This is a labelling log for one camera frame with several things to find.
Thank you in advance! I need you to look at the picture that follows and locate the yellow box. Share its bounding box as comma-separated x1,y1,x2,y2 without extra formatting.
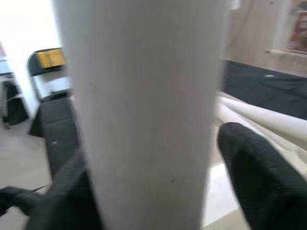
36,48,65,69

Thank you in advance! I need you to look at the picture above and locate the black folding chair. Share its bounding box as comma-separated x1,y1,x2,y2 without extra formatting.
26,47,81,168

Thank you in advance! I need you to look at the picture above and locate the red printed carton box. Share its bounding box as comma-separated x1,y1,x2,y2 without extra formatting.
286,4,307,52

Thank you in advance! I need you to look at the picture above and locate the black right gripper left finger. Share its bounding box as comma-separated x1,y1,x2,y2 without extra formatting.
0,143,103,230

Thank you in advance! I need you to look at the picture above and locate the black table cloth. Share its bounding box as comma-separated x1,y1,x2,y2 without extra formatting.
220,59,307,120

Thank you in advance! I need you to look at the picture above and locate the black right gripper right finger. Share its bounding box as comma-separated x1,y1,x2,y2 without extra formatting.
217,122,307,230

